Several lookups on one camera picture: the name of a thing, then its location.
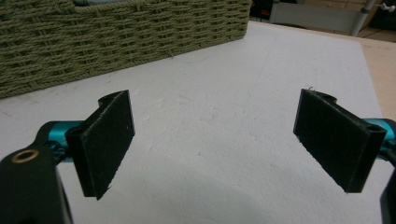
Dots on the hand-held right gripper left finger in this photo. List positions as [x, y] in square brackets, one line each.
[102, 146]

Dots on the white foam mat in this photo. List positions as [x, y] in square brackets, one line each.
[218, 124]

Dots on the green woven basket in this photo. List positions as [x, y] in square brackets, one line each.
[118, 40]

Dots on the grey metal pole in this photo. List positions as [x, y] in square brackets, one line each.
[361, 17]

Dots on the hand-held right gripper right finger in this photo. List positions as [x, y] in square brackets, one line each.
[336, 140]

